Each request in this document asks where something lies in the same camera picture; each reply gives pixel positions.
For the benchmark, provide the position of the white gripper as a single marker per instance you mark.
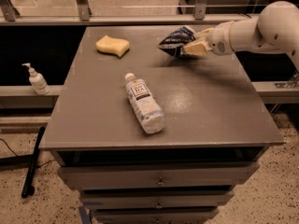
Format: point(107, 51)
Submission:
point(219, 39)

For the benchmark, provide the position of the metal railing frame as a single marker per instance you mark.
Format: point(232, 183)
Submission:
point(100, 12)

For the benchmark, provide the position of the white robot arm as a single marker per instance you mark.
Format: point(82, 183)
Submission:
point(275, 30)

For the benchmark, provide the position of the blue chip bag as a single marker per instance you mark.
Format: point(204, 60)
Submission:
point(173, 44)

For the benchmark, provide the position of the yellow sponge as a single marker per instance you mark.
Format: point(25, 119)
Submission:
point(110, 45)

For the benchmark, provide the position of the grey drawer cabinet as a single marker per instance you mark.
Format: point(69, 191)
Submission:
point(145, 137)

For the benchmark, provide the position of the white pump dispenser bottle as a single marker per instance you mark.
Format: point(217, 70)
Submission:
point(38, 82)

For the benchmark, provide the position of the black rod on floor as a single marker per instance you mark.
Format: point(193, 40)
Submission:
point(28, 188)

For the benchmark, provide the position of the blue label plastic bottle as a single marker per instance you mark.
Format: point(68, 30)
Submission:
point(147, 111)

